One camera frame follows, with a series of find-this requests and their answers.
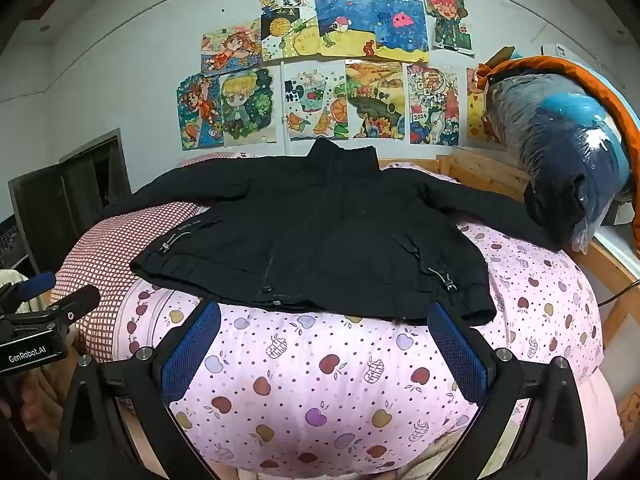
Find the black jacket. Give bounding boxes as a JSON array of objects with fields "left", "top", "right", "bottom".
[{"left": 100, "top": 137, "right": 576, "bottom": 327}]

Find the red-haired boy drawing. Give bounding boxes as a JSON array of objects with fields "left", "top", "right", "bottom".
[{"left": 421, "top": 0, "right": 476, "bottom": 56}]

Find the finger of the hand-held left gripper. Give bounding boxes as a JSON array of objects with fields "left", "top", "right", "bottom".
[
  {"left": 0, "top": 271, "right": 57, "bottom": 311},
  {"left": 47, "top": 284, "right": 102, "bottom": 322}
]

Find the pineapple drawing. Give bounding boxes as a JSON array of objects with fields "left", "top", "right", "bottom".
[{"left": 259, "top": 0, "right": 322, "bottom": 62}]

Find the pink apple-print quilt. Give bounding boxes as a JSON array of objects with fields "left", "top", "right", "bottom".
[{"left": 112, "top": 152, "right": 608, "bottom": 476}]

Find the blue sea fish drawing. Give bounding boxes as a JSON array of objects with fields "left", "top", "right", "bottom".
[{"left": 314, "top": 0, "right": 378, "bottom": 61}]

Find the red collage drawing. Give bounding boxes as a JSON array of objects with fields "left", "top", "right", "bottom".
[{"left": 405, "top": 63, "right": 460, "bottom": 147}]

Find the black cable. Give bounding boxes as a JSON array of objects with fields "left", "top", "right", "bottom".
[{"left": 597, "top": 282, "right": 640, "bottom": 307}]

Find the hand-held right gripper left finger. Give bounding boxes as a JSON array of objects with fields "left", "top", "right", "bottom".
[{"left": 57, "top": 301, "right": 222, "bottom": 480}]

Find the yellow bear drawing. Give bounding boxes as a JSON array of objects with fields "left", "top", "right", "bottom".
[{"left": 466, "top": 67, "right": 501, "bottom": 144}]

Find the girl on blue drawing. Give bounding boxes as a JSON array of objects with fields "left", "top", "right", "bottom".
[{"left": 176, "top": 74, "right": 224, "bottom": 151}]

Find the dark cabinet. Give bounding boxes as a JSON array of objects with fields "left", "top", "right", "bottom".
[{"left": 7, "top": 127, "right": 133, "bottom": 278}]

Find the blond child drawing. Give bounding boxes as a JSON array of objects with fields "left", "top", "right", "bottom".
[{"left": 218, "top": 66, "right": 278, "bottom": 147}]

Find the blue sea jellyfish drawing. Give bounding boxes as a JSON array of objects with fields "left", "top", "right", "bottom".
[{"left": 374, "top": 0, "right": 431, "bottom": 64}]

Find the orange fruit drawing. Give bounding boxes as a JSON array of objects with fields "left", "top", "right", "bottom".
[{"left": 283, "top": 64, "right": 349, "bottom": 141}]

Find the orange cloth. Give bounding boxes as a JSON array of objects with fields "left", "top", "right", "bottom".
[{"left": 472, "top": 55, "right": 640, "bottom": 211}]

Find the autumn landscape drawing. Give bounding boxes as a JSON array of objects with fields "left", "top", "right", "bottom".
[{"left": 345, "top": 59, "right": 406, "bottom": 140}]

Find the orange-haired girl drawing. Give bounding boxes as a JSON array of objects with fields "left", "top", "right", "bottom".
[{"left": 201, "top": 24, "right": 262, "bottom": 75}]

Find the clear plastic bag of clothes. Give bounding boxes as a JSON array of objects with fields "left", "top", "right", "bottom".
[{"left": 482, "top": 72, "right": 633, "bottom": 256}]

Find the red checked bed sheet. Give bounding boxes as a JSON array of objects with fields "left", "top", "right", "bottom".
[{"left": 50, "top": 202, "right": 211, "bottom": 366}]

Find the wooden headboard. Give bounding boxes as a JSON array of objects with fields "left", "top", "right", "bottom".
[{"left": 435, "top": 147, "right": 640, "bottom": 356}]

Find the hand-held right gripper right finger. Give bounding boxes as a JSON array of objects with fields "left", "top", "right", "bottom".
[{"left": 426, "top": 301, "right": 601, "bottom": 480}]

